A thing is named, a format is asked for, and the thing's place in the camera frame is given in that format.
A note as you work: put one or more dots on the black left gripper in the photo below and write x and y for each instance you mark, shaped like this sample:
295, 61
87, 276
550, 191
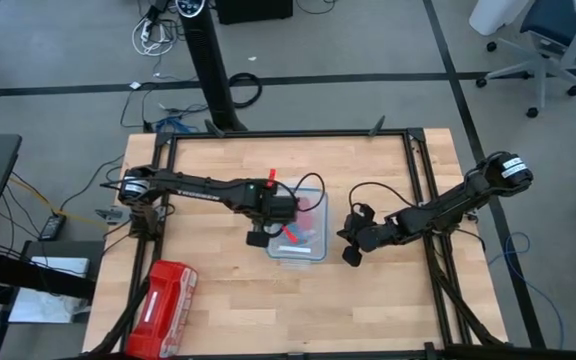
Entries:
275, 210

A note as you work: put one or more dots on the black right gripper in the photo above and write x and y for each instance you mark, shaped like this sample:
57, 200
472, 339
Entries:
373, 235

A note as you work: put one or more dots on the teal-rimmed container lid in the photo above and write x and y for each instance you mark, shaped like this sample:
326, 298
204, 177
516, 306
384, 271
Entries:
323, 240

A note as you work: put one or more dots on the red bandage roll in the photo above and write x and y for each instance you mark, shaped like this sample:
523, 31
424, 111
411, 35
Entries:
310, 210

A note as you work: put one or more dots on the clear zip plastic bag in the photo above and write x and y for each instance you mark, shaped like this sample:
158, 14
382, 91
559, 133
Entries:
313, 220

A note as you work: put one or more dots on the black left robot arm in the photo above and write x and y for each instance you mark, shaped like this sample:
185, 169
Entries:
193, 190

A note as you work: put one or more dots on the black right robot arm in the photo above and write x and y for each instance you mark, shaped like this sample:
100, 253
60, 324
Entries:
458, 200

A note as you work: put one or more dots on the red tag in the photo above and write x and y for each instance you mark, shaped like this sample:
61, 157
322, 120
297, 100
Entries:
290, 235

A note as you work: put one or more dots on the red first aid kit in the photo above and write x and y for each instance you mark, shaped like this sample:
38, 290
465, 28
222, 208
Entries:
163, 305

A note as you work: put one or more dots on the black tower fan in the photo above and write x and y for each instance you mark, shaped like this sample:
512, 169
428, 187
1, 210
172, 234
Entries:
208, 60

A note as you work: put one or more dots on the silver mounting plate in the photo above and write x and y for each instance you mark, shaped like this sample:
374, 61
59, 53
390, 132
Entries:
108, 215

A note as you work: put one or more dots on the black box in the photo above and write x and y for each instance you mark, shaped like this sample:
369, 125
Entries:
253, 10

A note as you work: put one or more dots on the white flat device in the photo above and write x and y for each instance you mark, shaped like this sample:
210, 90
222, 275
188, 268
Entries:
60, 267

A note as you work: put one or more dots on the black power adapter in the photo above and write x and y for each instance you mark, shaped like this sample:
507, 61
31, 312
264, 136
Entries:
52, 227

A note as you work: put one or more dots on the white bin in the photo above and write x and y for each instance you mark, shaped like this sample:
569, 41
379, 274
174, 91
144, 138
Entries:
493, 15

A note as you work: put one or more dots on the grey office chair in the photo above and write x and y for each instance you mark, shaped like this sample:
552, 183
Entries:
563, 20

